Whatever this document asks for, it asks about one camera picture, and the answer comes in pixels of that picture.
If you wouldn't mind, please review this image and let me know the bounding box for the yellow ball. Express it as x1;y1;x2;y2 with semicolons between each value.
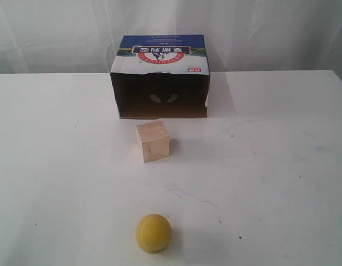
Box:
136;214;172;249

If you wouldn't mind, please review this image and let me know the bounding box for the wooden cube block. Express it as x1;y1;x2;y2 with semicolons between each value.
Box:
136;120;170;163

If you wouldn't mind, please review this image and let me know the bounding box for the blue white cardboard box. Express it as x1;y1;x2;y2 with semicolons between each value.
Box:
110;34;210;119

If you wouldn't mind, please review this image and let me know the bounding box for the white backdrop curtain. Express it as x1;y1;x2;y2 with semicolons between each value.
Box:
0;1;342;78

